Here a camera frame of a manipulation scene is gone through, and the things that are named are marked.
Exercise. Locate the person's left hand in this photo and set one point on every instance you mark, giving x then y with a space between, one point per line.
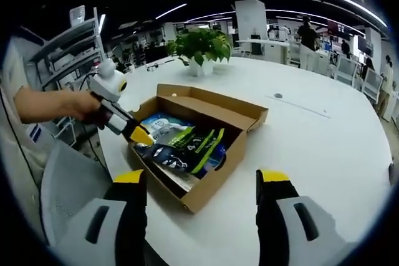
87 107

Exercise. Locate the green potted plant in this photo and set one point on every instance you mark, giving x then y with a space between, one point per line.
202 45

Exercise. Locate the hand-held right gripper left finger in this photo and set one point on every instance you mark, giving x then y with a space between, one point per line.
124 216

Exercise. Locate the dark wall display screen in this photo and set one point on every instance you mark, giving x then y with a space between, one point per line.
339 27

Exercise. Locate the small black white device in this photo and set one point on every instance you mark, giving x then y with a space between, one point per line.
155 66

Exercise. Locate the brown cardboard shoe box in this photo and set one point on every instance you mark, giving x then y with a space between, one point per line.
215 191

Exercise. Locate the green black pouch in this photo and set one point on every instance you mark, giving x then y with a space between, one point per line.
199 147

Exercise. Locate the white plastic container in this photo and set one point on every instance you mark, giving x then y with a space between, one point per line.
77 16

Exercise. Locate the grey metal shelf rack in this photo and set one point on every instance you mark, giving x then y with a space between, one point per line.
68 48

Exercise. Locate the person's beige shirt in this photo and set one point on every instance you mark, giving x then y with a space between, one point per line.
15 154

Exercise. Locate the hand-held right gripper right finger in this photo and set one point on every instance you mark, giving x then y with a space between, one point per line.
277 216

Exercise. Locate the white standing desk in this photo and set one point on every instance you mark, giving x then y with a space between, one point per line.
265 43

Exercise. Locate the blue wet wipes pack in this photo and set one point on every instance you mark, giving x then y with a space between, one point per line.
159 124

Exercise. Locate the dark blue pouch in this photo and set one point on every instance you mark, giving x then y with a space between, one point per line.
165 154

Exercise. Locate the black computer tower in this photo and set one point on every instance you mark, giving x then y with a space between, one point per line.
255 45

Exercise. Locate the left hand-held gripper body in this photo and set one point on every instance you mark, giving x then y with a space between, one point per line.
107 83

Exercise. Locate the black monitor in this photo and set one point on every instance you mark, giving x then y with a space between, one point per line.
365 45

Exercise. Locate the white office chair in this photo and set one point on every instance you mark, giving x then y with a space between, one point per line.
372 84
346 71

